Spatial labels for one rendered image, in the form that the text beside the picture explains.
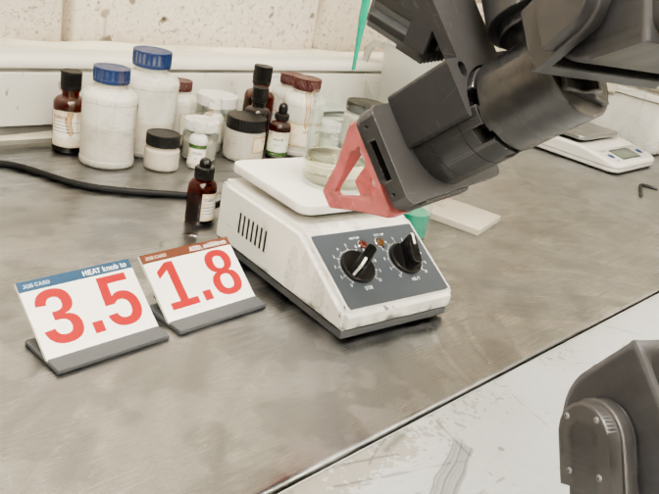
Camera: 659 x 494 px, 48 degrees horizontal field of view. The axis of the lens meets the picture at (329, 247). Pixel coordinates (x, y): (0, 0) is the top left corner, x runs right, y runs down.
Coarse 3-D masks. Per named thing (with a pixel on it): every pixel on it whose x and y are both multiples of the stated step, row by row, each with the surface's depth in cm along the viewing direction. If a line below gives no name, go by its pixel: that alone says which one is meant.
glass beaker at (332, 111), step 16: (320, 96) 67; (336, 96) 68; (352, 96) 68; (368, 96) 68; (320, 112) 64; (336, 112) 63; (352, 112) 63; (320, 128) 64; (336, 128) 64; (320, 144) 65; (336, 144) 64; (304, 160) 67; (320, 160) 65; (336, 160) 65; (304, 176) 67; (320, 176) 66; (352, 176) 66; (352, 192) 67
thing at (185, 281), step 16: (192, 256) 61; (208, 256) 62; (224, 256) 63; (160, 272) 59; (176, 272) 60; (192, 272) 61; (208, 272) 62; (224, 272) 63; (240, 272) 64; (160, 288) 58; (176, 288) 59; (192, 288) 60; (208, 288) 61; (224, 288) 62; (240, 288) 63; (176, 304) 58; (192, 304) 59
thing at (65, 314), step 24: (48, 288) 52; (72, 288) 53; (96, 288) 55; (120, 288) 56; (48, 312) 51; (72, 312) 52; (96, 312) 54; (120, 312) 55; (144, 312) 56; (48, 336) 51; (72, 336) 52
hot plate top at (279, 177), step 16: (256, 160) 71; (272, 160) 72; (288, 160) 73; (256, 176) 67; (272, 176) 67; (288, 176) 68; (272, 192) 65; (288, 192) 64; (304, 192) 65; (320, 192) 66; (304, 208) 62; (320, 208) 63
